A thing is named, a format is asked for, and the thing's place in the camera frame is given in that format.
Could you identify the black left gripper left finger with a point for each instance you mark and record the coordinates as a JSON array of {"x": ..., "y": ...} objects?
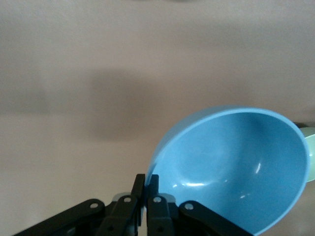
[{"x": 123, "y": 211}]

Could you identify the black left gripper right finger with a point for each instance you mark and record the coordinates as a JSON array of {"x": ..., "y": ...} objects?
[{"x": 157, "y": 211}]

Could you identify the blue bowl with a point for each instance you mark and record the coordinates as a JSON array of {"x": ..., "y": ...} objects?
[{"x": 233, "y": 159}]

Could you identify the light green bowl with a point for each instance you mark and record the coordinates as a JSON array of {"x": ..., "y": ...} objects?
[{"x": 310, "y": 152}]

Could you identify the brown table cloth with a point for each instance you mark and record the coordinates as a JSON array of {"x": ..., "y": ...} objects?
[{"x": 98, "y": 61}]

